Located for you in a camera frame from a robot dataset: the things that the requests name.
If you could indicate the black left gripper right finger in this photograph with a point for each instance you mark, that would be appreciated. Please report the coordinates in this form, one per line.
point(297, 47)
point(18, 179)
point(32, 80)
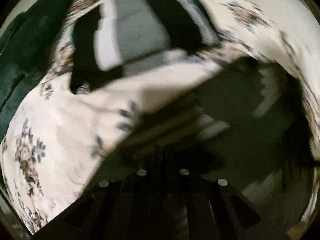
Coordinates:
point(216, 210)

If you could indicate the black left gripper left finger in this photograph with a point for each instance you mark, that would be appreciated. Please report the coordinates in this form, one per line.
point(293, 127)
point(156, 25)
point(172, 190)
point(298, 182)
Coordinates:
point(119, 202)

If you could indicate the dark striped sweater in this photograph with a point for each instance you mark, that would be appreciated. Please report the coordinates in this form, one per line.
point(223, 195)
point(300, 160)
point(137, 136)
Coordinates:
point(246, 124)

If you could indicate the floral bed blanket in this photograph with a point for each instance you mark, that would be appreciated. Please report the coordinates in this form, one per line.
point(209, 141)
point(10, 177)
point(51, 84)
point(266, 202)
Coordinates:
point(57, 140)

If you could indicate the black grey white blocked garment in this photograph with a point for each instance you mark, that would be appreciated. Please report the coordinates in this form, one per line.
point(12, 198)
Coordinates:
point(120, 38)

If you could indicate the dark green pillow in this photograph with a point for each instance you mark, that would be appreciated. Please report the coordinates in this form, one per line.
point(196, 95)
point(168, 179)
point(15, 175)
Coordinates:
point(26, 46)

